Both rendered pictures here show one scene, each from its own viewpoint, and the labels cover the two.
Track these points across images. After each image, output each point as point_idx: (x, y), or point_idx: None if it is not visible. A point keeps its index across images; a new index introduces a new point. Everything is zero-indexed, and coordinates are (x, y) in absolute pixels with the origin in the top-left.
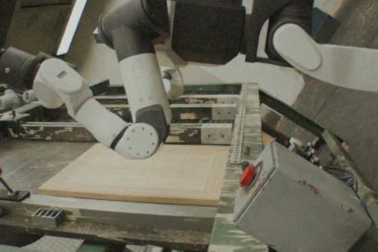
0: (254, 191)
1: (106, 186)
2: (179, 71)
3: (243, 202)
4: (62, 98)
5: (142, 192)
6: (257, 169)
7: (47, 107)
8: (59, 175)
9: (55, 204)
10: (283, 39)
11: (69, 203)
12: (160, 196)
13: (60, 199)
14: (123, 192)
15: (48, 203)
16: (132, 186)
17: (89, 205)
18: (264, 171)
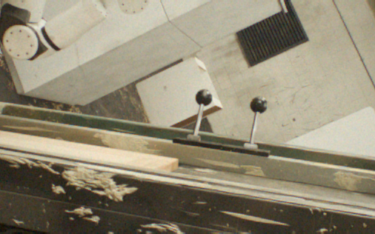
0: None
1: (66, 144)
2: None
3: None
4: (112, 0)
5: (14, 134)
6: None
7: (135, 13)
8: (156, 163)
9: (130, 134)
10: None
11: (112, 132)
12: None
13: (126, 135)
14: (41, 138)
15: (140, 135)
16: (24, 140)
17: (87, 128)
18: None
